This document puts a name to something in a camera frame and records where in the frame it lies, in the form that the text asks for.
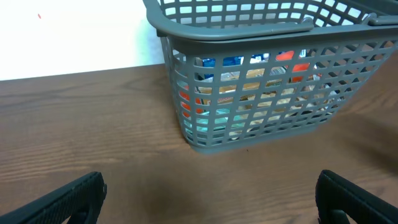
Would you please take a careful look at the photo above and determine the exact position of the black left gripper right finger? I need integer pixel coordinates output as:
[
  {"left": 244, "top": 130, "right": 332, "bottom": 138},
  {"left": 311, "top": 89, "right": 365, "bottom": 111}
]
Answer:
[{"left": 315, "top": 170, "right": 397, "bottom": 224}]

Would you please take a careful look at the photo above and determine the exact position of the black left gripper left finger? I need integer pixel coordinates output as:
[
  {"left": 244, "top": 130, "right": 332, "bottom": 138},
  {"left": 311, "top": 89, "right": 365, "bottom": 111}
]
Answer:
[{"left": 1, "top": 172, "right": 107, "bottom": 224}]

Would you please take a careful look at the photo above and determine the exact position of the brown white snack bag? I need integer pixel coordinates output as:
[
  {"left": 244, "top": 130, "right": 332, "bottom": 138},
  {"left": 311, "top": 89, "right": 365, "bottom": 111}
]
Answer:
[{"left": 276, "top": 83, "right": 346, "bottom": 116}]

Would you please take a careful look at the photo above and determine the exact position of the red orange snack packet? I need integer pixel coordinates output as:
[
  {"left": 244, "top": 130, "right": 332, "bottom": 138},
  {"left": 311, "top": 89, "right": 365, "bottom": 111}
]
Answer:
[{"left": 178, "top": 50, "right": 323, "bottom": 118}]

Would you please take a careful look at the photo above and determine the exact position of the blue tissue pack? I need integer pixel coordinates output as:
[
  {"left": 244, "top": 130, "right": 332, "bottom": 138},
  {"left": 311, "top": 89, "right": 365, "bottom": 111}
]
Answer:
[{"left": 201, "top": 52, "right": 307, "bottom": 78}]

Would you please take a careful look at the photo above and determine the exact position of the beige snack bag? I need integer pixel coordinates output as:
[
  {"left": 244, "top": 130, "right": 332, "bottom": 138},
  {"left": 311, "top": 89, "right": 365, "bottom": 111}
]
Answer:
[{"left": 228, "top": 91, "right": 295, "bottom": 141}]

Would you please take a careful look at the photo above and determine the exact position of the mint green wipes packet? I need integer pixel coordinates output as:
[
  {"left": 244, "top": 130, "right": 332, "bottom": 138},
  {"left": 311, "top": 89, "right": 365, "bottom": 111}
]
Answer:
[{"left": 183, "top": 108, "right": 248, "bottom": 134}]

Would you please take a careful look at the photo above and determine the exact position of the grey plastic basket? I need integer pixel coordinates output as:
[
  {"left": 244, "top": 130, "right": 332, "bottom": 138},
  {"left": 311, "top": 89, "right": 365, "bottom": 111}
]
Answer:
[{"left": 144, "top": 0, "right": 397, "bottom": 153}]

